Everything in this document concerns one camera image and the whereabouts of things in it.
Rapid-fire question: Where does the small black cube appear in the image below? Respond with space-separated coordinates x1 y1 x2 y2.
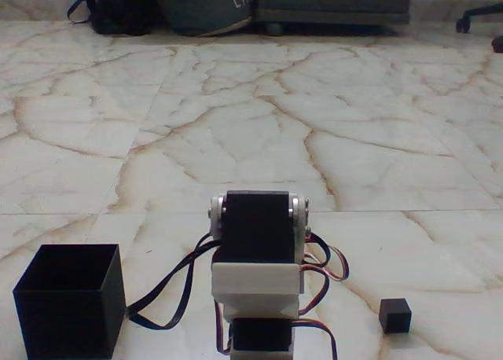
379 297 413 334

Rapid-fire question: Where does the black box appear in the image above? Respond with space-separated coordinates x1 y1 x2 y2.
12 243 127 359

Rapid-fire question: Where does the dark cabinet on casters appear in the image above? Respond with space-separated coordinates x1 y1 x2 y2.
251 0 412 37

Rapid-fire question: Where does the tricolour servo wire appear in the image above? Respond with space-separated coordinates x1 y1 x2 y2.
292 268 339 354
301 230 351 285

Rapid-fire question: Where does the black flat ribbon cable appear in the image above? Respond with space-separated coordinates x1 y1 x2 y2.
124 232 222 330

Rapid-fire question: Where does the black backpack with strap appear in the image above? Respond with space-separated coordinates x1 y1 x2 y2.
66 0 159 36

